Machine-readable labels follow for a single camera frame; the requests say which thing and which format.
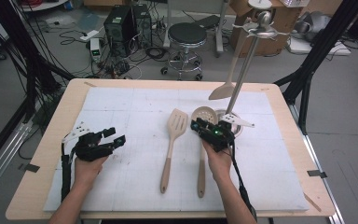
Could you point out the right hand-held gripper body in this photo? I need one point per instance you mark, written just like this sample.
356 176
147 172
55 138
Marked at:
216 135

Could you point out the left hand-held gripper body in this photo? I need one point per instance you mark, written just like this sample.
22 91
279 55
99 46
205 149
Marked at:
90 147

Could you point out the beige slotted spatula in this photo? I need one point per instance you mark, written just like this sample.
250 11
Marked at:
177 121

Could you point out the beige solid spatula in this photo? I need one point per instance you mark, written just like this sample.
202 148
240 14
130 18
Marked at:
222 91

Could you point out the beige skimmer spoon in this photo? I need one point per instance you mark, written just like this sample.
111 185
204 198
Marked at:
201 180

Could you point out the metal utensil rack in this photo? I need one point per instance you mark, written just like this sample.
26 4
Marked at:
245 71

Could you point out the person's left hand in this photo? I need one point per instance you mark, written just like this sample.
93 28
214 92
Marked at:
88 171

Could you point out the person's right hand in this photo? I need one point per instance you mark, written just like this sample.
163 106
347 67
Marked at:
220 165

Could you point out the white foam mat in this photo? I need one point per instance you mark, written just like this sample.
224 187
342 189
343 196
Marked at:
136 105

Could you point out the small white power supply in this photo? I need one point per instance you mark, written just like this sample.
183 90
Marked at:
95 48

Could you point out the black round stool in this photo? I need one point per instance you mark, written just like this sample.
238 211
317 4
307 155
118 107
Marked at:
187 34

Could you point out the grey stand leg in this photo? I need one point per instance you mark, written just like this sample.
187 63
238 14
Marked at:
167 25
220 31

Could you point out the white power strip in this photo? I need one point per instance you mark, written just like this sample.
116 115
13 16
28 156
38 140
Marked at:
89 34

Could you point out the black computer tower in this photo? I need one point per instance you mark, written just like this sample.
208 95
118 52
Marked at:
118 28

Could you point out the printed cardboard box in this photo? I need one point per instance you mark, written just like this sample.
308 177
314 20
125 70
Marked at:
279 34

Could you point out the dark grey computer tower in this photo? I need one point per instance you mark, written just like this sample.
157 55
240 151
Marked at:
143 21

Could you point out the white round disc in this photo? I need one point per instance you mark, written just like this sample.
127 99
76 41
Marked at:
259 3

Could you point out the white round table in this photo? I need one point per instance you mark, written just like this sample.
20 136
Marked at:
40 3

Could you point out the black table bracket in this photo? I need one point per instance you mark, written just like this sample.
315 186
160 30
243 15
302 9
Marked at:
317 174
31 168

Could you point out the aluminium rail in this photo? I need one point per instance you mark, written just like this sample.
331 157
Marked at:
3 165
320 161

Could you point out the black frame post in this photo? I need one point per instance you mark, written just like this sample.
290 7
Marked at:
34 62
317 53

